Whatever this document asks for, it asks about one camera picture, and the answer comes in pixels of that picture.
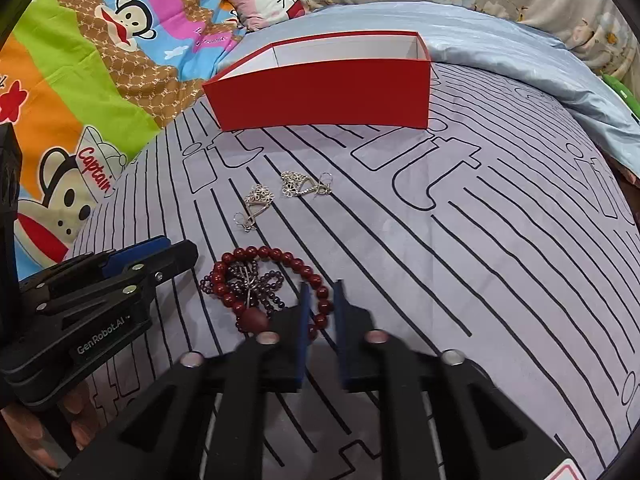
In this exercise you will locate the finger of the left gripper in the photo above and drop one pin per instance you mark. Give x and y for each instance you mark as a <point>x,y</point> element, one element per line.
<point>161,266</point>
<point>120,260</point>

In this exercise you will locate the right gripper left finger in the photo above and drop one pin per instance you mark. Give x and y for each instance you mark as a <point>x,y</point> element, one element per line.
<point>270,362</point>

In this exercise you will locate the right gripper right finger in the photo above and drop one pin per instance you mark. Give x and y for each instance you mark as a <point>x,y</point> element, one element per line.
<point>371,359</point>

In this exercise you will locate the red white jewelry box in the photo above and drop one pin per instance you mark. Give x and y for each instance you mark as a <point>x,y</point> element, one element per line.
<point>371,77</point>

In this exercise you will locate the person's left hand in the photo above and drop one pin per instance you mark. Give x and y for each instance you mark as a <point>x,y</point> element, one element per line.
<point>36,441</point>

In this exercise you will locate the silver earring left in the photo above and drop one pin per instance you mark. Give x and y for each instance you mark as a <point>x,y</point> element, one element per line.
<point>257,201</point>

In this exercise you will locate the silver earring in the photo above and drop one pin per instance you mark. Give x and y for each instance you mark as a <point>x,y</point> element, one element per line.
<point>296,184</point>
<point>257,201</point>

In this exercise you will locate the silver earring right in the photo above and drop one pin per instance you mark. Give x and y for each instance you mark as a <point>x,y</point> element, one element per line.
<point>296,184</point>

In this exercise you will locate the lilac striped bed sheet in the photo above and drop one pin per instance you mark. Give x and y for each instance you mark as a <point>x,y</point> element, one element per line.
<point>498,230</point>

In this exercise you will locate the colourful monkey cartoon quilt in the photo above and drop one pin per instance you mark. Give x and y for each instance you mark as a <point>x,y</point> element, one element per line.
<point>85,84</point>

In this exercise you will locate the light blue pillow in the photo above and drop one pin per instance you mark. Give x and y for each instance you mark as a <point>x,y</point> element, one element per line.
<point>456,35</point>

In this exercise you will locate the green object at bedside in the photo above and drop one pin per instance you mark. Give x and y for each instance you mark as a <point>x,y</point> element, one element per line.
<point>624,93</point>

